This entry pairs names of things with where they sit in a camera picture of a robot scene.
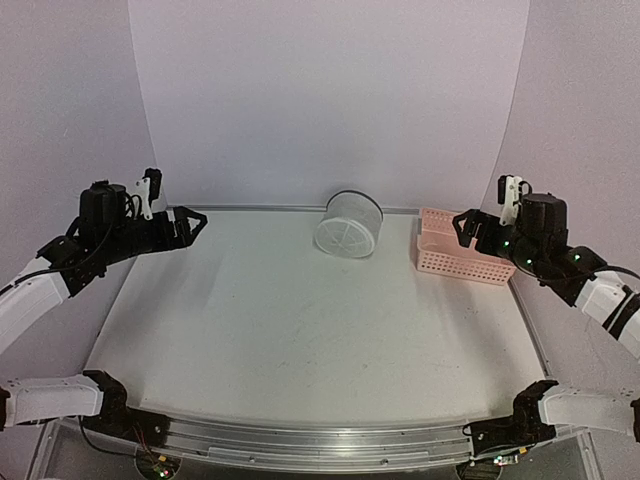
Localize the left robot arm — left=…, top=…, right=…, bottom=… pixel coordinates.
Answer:
left=1, top=169, right=208, bottom=437

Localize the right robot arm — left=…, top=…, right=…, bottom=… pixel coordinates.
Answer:
left=452, top=193, right=639, bottom=454

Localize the pink perforated plastic basket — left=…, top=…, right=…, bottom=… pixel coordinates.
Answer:
left=415, top=208, right=516, bottom=286

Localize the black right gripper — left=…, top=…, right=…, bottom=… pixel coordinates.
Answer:
left=452, top=211, right=546, bottom=277

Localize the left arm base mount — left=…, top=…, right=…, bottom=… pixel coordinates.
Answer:
left=81, top=370, right=170, bottom=447

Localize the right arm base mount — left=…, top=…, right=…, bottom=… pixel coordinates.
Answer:
left=462, top=394, right=556, bottom=460

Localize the aluminium front rail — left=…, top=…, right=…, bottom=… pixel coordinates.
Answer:
left=140, top=411, right=472, bottom=473

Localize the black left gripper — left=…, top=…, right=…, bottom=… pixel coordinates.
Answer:
left=98, top=205, right=207, bottom=266

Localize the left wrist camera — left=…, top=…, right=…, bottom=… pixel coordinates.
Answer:
left=132, top=168, right=162, bottom=221

